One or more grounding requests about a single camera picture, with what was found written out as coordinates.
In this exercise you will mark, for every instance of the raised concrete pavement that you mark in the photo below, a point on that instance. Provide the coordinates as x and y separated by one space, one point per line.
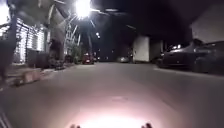
30 75

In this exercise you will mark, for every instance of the red vehicle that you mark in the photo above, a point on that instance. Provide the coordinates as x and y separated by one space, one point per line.
88 60

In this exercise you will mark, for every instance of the grey asphalt road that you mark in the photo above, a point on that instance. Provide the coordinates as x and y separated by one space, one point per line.
126 86

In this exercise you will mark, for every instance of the dark car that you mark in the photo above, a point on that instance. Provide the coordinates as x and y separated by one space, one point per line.
180 55
211 58

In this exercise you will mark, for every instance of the white box truck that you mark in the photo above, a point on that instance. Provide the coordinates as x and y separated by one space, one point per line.
141 49

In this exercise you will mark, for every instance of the street lamp pole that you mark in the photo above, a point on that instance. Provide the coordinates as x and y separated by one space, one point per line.
89 43

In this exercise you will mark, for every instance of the building with lit shutters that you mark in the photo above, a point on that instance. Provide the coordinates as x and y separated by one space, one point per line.
33 36

